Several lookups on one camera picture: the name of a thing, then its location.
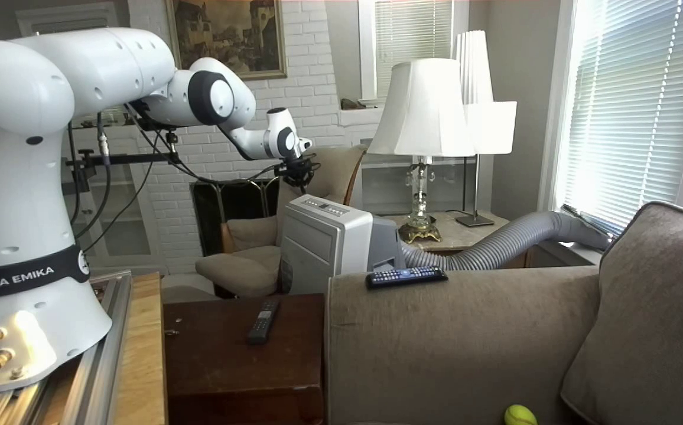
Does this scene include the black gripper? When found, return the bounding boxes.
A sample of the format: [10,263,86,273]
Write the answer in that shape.
[277,157,316,189]

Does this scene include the aluminium rail robot base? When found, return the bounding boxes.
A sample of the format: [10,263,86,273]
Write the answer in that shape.
[0,270,132,425]

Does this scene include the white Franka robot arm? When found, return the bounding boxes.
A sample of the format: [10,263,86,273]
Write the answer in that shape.
[0,28,310,391]

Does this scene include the black remote on sofa arm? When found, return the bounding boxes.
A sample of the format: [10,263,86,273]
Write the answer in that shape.
[366,267,448,289]

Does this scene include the white portable air conditioner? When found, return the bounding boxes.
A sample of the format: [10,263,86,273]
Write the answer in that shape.
[279,192,401,295]

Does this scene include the beige upholstered armchair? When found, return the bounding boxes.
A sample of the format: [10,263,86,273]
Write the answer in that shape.
[191,145,363,298]

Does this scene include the white lampshade table lamp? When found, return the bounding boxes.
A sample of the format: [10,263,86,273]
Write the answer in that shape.
[368,59,470,242]

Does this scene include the framed landscape painting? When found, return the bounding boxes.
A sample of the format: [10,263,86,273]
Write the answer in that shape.
[164,0,286,79]

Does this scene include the black remote on side table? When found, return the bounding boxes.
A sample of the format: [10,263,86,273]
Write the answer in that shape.
[246,300,280,344]

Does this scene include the marble top lamp table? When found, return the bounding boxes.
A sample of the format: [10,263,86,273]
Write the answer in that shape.
[415,213,506,254]

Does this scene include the tall white floor lamp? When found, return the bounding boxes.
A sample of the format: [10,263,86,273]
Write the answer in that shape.
[450,28,519,231]

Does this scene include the dark brown side table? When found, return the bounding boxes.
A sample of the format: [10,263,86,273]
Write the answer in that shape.
[162,295,326,425]

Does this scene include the light wooden robot table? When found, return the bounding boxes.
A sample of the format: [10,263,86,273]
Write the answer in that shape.
[110,270,167,425]

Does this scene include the yellow green tennis ball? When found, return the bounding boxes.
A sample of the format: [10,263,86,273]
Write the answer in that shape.
[503,404,538,425]

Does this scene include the white window blinds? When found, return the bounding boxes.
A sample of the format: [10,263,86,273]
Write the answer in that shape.
[560,0,683,225]

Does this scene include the beige fabric sofa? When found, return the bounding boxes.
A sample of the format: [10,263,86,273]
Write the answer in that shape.
[324,202,683,425]

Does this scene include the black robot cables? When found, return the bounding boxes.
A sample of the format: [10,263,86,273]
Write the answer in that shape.
[63,100,288,254]

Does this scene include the grey flexible exhaust hose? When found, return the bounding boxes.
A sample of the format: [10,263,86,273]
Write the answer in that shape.
[394,207,613,273]

